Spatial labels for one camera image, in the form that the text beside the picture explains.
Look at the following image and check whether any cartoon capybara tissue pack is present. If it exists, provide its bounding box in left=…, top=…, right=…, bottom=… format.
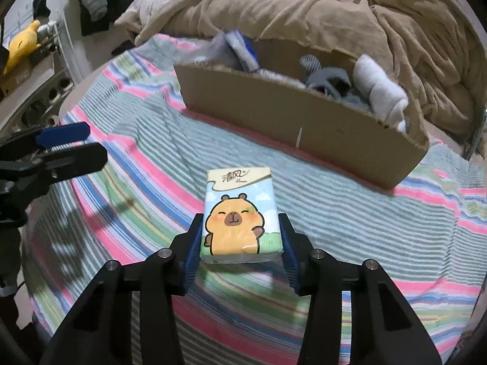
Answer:
left=200, top=167, right=285, bottom=266

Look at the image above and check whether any striped pastel blanket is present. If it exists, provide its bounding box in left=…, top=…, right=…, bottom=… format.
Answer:
left=22, top=33, right=487, bottom=365

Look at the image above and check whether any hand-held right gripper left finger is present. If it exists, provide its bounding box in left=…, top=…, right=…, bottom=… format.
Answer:
left=40, top=213, right=206, bottom=365

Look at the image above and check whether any yellow plush toy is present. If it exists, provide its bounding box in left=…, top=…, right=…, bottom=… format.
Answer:
left=4, top=20, right=42, bottom=75

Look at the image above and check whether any brown cardboard box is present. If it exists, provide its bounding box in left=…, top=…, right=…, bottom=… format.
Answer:
left=174, top=38, right=430, bottom=190

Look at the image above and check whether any bed with brown sheet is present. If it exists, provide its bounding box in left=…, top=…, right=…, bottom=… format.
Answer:
left=58, top=63, right=111, bottom=122

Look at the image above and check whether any clear snack bag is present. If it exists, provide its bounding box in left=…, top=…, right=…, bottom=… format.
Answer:
left=179, top=32, right=233, bottom=70

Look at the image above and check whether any tan fleece blanket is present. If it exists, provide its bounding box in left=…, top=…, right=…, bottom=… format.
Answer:
left=114, top=0, right=487, bottom=150

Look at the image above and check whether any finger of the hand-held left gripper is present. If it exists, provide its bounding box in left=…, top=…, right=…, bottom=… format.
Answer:
left=8, top=122, right=90, bottom=156
left=38, top=142, right=109, bottom=182

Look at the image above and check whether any white rolled sock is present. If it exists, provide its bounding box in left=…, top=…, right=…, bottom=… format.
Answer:
left=352, top=54, right=410, bottom=130

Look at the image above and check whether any small cardboard box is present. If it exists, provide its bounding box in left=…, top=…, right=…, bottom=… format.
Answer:
left=0, top=59, right=33, bottom=98

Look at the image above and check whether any metal bed rail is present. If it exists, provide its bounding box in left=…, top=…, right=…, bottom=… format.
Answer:
left=461, top=106, right=487, bottom=161

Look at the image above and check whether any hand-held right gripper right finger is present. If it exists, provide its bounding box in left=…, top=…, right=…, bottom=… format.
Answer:
left=278, top=213, right=444, bottom=365

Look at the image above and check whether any grey striped sock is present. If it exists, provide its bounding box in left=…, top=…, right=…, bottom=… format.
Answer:
left=299, top=54, right=325, bottom=81

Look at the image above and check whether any white metal shelf rack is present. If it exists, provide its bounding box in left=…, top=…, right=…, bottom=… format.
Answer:
left=0, top=19, right=77, bottom=132

